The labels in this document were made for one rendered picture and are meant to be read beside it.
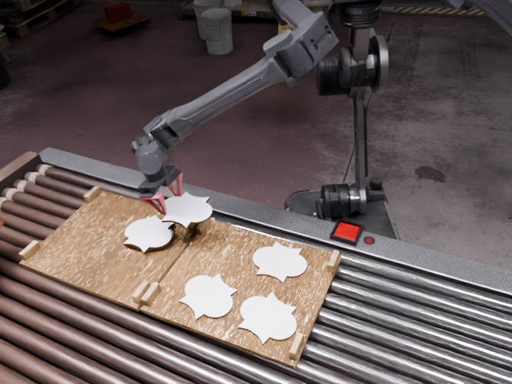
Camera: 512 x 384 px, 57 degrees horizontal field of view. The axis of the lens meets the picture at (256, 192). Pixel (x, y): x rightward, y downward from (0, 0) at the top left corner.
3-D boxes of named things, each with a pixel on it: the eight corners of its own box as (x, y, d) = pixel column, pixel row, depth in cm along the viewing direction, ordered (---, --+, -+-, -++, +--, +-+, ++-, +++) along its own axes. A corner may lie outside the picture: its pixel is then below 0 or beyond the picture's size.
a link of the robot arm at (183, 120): (314, 64, 109) (290, 25, 103) (315, 75, 105) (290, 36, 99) (173, 143, 126) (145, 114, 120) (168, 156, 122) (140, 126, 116)
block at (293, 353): (297, 337, 107) (297, 330, 106) (305, 339, 107) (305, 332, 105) (287, 359, 103) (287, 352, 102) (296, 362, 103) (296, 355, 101)
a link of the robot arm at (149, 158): (180, 137, 124) (159, 113, 119) (191, 151, 114) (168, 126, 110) (146, 167, 124) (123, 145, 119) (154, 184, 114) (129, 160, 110)
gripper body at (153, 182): (179, 171, 127) (168, 147, 123) (158, 193, 120) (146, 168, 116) (161, 171, 130) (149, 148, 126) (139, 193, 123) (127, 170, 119)
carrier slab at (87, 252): (100, 193, 157) (99, 189, 156) (206, 222, 142) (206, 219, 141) (20, 267, 133) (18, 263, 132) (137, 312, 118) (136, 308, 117)
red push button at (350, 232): (340, 225, 138) (340, 221, 137) (360, 230, 135) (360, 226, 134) (333, 238, 134) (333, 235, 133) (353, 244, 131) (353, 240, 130)
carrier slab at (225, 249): (209, 222, 142) (208, 219, 141) (341, 258, 127) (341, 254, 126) (141, 312, 118) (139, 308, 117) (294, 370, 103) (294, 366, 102)
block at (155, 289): (155, 287, 122) (154, 280, 120) (161, 289, 121) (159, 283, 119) (142, 305, 118) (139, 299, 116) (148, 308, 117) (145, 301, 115)
